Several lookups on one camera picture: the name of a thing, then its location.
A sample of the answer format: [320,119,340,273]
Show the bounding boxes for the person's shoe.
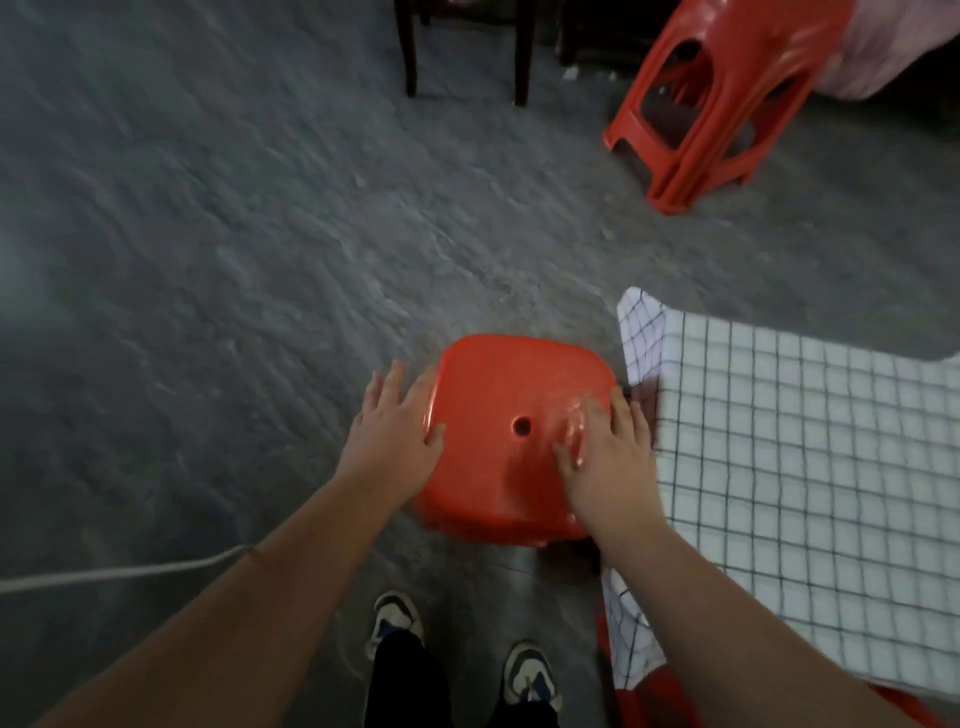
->
[364,590,426,663]
[501,639,564,712]

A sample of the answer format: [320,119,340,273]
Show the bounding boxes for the person's right shoe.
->
[501,639,564,712]

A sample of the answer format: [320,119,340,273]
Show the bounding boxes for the pink cloth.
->
[813,0,960,103]

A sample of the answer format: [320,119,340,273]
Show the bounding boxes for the person's left shoe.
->
[364,590,426,663]

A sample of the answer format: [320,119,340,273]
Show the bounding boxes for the person's left hand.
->
[336,360,447,513]

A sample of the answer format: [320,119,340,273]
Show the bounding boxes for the white cable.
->
[0,544,255,598]

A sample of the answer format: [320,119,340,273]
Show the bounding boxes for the dark wooden chair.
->
[393,0,538,108]

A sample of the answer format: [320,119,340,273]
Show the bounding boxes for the person's right hand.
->
[553,386,667,543]

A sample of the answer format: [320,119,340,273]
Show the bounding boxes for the person's left forearm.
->
[30,466,411,728]

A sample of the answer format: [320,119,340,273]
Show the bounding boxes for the person's right forearm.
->
[592,517,925,728]

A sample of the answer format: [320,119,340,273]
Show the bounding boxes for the person's black trouser leg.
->
[487,696,561,728]
[363,630,453,728]

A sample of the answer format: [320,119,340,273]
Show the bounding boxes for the red plastic stool with hole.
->
[409,333,625,550]

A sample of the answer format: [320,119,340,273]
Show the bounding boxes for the person's left black trouser leg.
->
[363,630,453,728]

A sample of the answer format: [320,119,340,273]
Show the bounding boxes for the stacked red plastic stools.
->
[603,0,858,217]

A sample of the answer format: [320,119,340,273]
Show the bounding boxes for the person's right black trouser leg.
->
[487,696,561,728]

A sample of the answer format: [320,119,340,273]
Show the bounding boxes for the white checked cloth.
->
[600,287,960,703]

